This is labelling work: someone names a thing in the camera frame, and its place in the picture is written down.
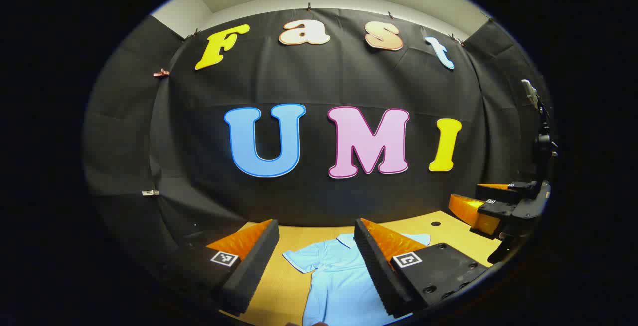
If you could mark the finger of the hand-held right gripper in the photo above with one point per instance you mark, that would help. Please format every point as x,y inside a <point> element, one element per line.
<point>473,214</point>
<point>498,194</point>

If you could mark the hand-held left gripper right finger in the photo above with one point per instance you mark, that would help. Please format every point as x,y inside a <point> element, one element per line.
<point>374,266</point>

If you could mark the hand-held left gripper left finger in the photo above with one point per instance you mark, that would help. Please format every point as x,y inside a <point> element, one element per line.
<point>254,266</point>

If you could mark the light blue T-shirt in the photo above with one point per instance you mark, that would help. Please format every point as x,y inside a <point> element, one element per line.
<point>339,286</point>

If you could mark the white cloth clip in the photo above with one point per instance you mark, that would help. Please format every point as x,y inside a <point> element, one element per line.
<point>149,193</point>

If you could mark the black backdrop cloth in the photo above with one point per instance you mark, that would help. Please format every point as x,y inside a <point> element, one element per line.
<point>319,86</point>

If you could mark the orange cloth clip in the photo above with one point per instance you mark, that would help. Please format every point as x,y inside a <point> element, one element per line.
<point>161,73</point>

